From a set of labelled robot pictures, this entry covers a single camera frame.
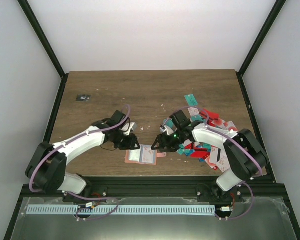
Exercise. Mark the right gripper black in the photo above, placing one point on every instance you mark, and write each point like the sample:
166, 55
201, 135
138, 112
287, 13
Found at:
161, 138

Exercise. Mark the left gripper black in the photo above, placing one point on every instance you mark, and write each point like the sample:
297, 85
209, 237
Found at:
130, 145

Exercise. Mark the white floral VIP card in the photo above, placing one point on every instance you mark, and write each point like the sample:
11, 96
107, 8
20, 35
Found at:
147, 155

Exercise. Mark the pink leather card holder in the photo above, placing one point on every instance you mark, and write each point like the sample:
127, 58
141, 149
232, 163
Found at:
133, 157

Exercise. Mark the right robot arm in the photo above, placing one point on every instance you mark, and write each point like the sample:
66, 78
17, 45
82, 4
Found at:
245, 154

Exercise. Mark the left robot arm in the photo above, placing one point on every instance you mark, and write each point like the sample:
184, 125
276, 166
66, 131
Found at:
47, 168

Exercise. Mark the white floral card upper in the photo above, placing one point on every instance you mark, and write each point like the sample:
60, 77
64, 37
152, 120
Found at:
193, 111

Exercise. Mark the teal card far top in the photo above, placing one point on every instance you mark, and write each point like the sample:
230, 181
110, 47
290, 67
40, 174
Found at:
191, 100

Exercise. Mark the white card black stripe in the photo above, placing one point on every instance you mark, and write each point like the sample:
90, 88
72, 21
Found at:
215, 155

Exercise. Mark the red card top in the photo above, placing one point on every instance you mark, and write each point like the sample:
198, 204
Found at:
208, 114

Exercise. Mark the white floral card bottom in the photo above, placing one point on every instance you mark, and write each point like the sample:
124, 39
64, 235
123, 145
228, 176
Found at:
223, 163

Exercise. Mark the light blue slotted strip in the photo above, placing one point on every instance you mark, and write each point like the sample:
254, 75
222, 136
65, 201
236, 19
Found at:
189, 210

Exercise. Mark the small black tag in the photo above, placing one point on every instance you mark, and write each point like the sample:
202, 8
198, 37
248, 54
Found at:
83, 98

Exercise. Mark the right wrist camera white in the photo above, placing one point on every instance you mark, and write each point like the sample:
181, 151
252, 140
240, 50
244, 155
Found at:
165, 129

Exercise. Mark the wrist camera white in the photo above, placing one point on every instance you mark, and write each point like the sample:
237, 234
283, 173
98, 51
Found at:
128, 128
165, 129

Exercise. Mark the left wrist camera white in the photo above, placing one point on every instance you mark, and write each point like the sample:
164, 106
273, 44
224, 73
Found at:
128, 128

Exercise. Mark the black aluminium front rail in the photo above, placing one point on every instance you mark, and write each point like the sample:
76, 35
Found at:
161, 186

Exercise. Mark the left frame post black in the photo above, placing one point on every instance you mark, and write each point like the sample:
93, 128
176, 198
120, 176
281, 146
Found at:
32, 19

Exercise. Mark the frame post black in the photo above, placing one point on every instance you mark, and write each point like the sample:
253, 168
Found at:
32, 19
266, 27

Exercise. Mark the right frame post black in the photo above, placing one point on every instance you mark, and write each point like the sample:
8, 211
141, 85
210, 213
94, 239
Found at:
266, 27

